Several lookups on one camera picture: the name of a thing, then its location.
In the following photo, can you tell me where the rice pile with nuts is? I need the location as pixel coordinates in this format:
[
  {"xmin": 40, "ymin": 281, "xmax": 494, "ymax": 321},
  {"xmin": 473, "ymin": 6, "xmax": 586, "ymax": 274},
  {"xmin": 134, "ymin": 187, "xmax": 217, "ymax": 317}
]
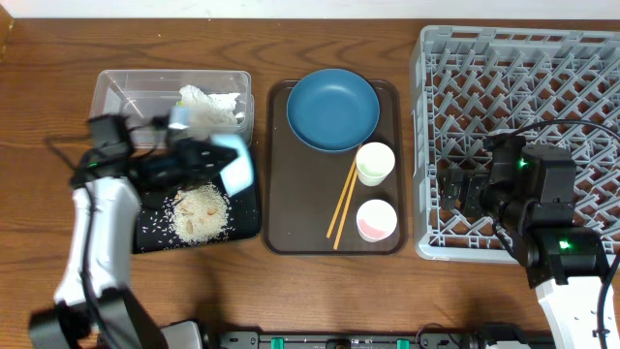
[{"xmin": 139, "ymin": 182, "xmax": 236, "ymax": 246}]

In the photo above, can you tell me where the light blue bowl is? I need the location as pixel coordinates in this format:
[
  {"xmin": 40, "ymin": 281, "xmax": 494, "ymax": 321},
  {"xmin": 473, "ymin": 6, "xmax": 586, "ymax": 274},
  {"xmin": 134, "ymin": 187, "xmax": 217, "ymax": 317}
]
[{"xmin": 211, "ymin": 134, "xmax": 255, "ymax": 197}]

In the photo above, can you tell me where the white tissue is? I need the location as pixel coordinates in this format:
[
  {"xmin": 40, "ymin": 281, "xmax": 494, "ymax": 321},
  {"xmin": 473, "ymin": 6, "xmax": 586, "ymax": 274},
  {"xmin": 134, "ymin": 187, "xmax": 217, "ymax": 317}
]
[{"xmin": 177, "ymin": 84, "xmax": 245, "ymax": 127}]

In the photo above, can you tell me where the pink cup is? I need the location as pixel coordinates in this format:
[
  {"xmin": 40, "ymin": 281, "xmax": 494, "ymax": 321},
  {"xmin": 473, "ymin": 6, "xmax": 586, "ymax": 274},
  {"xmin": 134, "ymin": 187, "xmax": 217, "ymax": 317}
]
[{"xmin": 356, "ymin": 199, "xmax": 398, "ymax": 242}]

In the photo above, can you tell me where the cream white cup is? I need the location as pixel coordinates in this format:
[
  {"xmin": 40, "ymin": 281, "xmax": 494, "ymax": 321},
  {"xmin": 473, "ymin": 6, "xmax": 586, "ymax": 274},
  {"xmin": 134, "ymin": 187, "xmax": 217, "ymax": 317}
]
[{"xmin": 356, "ymin": 143, "xmax": 395, "ymax": 186}]

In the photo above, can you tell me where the dark blue bowl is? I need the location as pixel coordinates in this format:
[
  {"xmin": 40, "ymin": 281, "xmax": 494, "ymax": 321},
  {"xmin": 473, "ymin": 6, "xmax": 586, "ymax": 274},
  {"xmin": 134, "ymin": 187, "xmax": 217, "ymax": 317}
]
[{"xmin": 287, "ymin": 69, "xmax": 381, "ymax": 153}]

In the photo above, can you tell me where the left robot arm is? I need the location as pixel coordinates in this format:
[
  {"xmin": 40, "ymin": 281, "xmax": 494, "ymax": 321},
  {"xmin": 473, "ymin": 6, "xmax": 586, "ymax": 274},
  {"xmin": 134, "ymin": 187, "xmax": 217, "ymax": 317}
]
[{"xmin": 29, "ymin": 134, "xmax": 252, "ymax": 348}]

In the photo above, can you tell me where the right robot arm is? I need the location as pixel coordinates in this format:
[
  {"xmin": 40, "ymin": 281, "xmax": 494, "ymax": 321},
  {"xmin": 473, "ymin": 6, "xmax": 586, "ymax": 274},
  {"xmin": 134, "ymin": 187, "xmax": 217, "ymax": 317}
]
[{"xmin": 437, "ymin": 134, "xmax": 619, "ymax": 348}]

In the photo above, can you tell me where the black waste tray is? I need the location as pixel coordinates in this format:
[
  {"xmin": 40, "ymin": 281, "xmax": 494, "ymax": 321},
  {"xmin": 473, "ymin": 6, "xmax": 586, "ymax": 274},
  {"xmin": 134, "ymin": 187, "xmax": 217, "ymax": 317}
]
[{"xmin": 133, "ymin": 176, "xmax": 262, "ymax": 254}]

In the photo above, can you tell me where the grey dishwasher rack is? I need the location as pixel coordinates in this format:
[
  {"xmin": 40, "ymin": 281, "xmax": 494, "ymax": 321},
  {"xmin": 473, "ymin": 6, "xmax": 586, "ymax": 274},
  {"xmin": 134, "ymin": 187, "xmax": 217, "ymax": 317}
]
[{"xmin": 410, "ymin": 26, "xmax": 619, "ymax": 263}]

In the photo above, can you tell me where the clear plastic bin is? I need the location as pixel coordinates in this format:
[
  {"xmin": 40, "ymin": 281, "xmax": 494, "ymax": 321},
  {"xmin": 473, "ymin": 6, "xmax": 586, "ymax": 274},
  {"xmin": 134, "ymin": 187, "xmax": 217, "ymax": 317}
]
[{"xmin": 90, "ymin": 70, "xmax": 254, "ymax": 148}]

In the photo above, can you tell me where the wooden chopstick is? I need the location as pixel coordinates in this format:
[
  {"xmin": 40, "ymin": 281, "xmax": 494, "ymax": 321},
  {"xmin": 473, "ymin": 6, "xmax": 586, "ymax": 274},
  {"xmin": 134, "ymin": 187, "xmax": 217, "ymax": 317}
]
[
  {"xmin": 325, "ymin": 156, "xmax": 356, "ymax": 238},
  {"xmin": 333, "ymin": 169, "xmax": 357, "ymax": 250}
]

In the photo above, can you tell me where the brown serving tray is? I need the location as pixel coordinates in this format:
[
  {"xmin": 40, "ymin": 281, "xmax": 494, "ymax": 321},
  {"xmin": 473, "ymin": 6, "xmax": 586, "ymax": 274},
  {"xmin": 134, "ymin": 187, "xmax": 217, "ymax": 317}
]
[{"xmin": 263, "ymin": 80, "xmax": 409, "ymax": 255}]

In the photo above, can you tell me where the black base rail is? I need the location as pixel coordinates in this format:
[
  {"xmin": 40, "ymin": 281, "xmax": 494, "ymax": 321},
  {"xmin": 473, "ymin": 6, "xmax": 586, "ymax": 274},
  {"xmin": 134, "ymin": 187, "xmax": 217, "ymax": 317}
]
[{"xmin": 162, "ymin": 320, "xmax": 555, "ymax": 349}]

